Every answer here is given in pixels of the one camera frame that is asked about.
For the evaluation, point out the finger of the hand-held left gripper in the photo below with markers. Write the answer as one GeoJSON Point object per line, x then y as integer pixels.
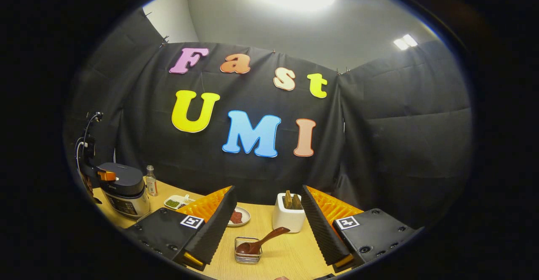
{"type": "Point", "coordinates": [107, 175]}

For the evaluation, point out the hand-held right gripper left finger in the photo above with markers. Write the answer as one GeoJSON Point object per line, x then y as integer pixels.
{"type": "Point", "coordinates": [215, 229]}

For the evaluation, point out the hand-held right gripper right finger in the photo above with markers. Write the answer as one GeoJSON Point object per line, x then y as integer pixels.
{"type": "Point", "coordinates": [322, 229]}

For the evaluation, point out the dark grey rice cooker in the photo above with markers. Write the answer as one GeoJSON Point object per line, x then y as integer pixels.
{"type": "Point", "coordinates": [126, 202]}

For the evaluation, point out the brown wooden spoon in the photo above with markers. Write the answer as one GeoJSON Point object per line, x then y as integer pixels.
{"type": "Point", "coordinates": [265, 240]}

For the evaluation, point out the red meat piece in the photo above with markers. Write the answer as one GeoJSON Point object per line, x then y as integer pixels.
{"type": "Point", "coordinates": [236, 217]}

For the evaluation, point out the white round plate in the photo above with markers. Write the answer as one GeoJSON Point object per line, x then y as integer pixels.
{"type": "Point", "coordinates": [246, 216]}

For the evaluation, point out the white toaster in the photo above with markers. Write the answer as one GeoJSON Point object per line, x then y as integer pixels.
{"type": "Point", "coordinates": [288, 221]}

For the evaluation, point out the brown toast slice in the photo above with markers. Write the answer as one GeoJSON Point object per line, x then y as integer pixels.
{"type": "Point", "coordinates": [288, 200]}
{"type": "Point", "coordinates": [297, 203]}

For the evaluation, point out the white seasoning tray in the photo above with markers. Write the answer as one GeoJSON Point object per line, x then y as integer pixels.
{"type": "Point", "coordinates": [186, 198]}

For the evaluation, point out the small glass bottle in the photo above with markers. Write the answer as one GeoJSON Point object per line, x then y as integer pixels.
{"type": "Point", "coordinates": [151, 185]}

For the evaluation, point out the black backdrop cloth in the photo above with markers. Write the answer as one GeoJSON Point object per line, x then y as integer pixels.
{"type": "Point", "coordinates": [379, 124]}

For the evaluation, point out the small ceiling light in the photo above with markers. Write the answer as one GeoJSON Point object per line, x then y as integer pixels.
{"type": "Point", "coordinates": [405, 42]}

